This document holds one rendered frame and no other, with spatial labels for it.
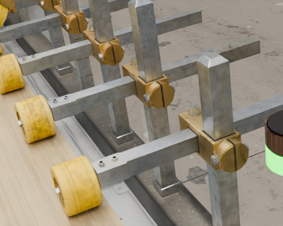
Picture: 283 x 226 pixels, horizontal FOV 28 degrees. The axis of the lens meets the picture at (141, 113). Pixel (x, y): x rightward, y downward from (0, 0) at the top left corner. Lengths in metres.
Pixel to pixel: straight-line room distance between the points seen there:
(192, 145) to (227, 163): 0.07
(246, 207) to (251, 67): 1.26
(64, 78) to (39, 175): 0.85
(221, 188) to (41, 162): 0.32
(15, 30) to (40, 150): 0.54
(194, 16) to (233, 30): 2.45
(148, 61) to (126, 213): 0.41
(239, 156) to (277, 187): 1.50
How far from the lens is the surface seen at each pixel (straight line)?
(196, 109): 0.93
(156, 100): 1.05
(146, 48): 1.04
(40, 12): 3.15
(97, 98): 1.08
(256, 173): 2.44
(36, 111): 1.04
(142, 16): 1.02
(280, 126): 0.59
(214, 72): 0.81
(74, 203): 0.83
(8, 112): 1.22
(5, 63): 1.27
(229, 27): 3.93
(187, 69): 1.15
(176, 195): 1.20
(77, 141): 1.60
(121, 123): 1.38
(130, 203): 1.33
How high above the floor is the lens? 1.44
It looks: 29 degrees down
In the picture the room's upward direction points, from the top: 9 degrees counter-clockwise
